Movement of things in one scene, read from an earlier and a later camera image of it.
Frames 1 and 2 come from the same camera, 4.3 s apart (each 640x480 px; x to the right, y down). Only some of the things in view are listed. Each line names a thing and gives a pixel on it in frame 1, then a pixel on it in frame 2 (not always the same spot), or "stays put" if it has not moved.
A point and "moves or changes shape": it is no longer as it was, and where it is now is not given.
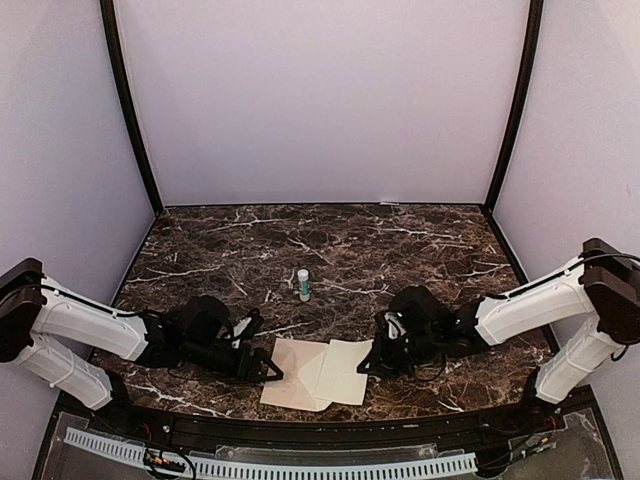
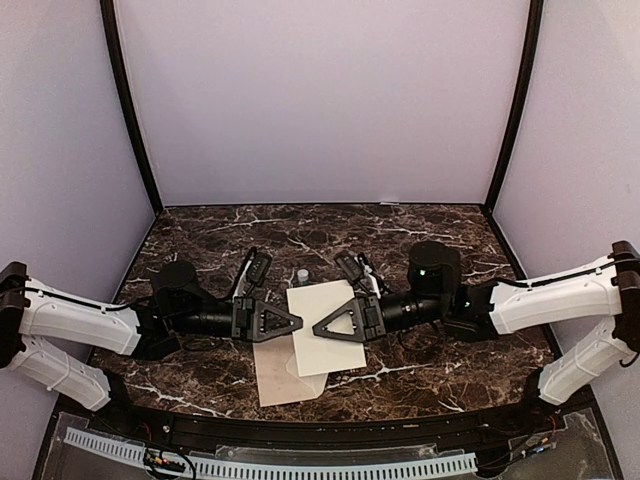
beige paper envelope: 301,363 moves or changes shape
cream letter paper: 340,381 → 318,352
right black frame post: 536,18 stays put
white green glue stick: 303,276 stays put
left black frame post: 119,67 stays put
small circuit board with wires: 156,458 stays put
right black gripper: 380,360 → 370,316
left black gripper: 252,371 → 243,320
